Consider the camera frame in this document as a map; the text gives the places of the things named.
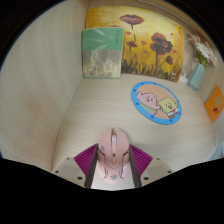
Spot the small white charger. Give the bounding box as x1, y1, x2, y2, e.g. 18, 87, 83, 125
178, 69, 190, 84

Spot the teal faceted vase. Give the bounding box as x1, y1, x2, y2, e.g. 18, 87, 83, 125
187, 61, 205, 91

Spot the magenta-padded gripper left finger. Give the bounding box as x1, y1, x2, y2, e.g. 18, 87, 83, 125
50, 143, 100, 189

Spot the round blue-rimmed cartoon mouse pad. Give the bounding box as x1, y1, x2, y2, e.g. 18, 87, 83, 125
130, 80, 183, 126

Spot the green and beige book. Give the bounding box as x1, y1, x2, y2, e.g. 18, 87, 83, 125
81, 27, 125, 80

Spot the pink computer mouse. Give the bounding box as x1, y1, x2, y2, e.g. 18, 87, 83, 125
96, 128, 132, 185

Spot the yellow poppy flower painting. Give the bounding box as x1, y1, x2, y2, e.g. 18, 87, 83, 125
85, 6, 185, 83

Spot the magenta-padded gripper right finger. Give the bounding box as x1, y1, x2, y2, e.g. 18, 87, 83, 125
128, 143, 175, 189

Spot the orange card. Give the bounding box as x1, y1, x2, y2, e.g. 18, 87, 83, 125
203, 85, 224, 124

